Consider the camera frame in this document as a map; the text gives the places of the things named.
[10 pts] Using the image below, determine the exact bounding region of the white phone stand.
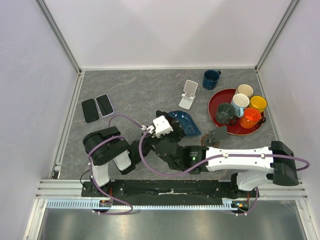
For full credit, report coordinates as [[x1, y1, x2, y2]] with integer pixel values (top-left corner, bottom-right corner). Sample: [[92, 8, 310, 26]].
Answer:
[[178, 79, 198, 110]]

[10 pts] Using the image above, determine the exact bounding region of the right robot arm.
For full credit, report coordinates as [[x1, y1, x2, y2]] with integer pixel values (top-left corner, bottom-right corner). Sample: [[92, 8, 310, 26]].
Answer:
[[152, 116, 299, 197]]

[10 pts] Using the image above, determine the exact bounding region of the purple case phone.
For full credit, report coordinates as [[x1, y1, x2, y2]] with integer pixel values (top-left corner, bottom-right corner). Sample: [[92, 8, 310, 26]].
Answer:
[[95, 94, 115, 118]]

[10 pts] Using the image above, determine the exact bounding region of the light blue mug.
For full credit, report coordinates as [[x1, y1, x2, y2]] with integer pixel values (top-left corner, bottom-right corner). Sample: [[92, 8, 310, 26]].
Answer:
[[231, 93, 250, 118]]

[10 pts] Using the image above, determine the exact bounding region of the purple cable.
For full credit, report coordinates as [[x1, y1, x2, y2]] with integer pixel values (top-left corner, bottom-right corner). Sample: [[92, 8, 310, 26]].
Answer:
[[138, 131, 311, 177], [88, 113, 146, 216]]

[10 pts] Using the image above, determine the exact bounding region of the cream mug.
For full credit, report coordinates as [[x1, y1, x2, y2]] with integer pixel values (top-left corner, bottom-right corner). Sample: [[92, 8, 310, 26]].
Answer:
[[235, 84, 254, 99]]

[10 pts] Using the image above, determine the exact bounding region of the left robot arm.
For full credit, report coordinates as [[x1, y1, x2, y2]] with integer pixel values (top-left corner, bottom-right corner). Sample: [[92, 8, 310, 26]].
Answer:
[[82, 126, 142, 197]]

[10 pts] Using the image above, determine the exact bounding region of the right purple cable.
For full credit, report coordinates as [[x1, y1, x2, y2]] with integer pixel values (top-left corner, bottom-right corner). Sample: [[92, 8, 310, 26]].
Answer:
[[138, 131, 311, 177]]

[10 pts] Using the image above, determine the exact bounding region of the dark blue mug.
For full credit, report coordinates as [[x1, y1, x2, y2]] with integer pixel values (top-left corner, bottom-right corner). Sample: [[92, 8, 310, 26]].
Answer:
[[202, 69, 222, 90]]

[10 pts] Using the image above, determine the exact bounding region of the orange mug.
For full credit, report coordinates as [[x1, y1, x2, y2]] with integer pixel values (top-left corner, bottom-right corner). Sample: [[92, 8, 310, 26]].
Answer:
[[239, 107, 266, 129]]

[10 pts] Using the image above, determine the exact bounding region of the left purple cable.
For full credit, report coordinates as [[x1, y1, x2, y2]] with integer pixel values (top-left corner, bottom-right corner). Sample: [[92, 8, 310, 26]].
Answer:
[[88, 113, 146, 216]]

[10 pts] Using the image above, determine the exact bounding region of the dark green glass mug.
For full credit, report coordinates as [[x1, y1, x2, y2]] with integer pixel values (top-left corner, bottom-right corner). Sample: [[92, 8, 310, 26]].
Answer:
[[215, 102, 237, 125]]

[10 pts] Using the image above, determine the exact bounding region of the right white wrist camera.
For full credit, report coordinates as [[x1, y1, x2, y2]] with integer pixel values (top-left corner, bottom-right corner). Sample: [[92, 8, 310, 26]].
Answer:
[[152, 115, 174, 138]]

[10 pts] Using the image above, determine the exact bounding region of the red round tray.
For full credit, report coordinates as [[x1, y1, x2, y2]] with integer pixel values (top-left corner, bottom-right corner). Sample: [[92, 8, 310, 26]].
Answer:
[[208, 88, 264, 136]]

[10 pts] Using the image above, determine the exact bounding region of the slotted cable duct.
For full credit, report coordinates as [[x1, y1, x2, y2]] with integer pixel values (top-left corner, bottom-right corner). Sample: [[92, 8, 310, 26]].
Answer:
[[46, 199, 238, 211]]

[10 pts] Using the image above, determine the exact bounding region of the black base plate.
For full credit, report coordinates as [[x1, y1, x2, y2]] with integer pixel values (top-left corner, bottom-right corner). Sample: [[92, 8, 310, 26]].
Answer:
[[81, 179, 251, 206]]

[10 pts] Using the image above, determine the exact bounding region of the yellow mug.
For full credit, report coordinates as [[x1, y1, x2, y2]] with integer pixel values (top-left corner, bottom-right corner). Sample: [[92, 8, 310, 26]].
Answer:
[[249, 95, 268, 113]]

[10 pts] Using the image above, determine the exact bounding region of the black phone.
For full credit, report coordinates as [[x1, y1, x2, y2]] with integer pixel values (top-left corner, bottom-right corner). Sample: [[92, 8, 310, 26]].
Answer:
[[81, 98, 99, 123]]

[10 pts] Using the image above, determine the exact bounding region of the blue leaf dish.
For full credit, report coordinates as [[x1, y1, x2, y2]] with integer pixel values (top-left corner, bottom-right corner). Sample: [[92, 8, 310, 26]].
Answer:
[[168, 110, 202, 137]]

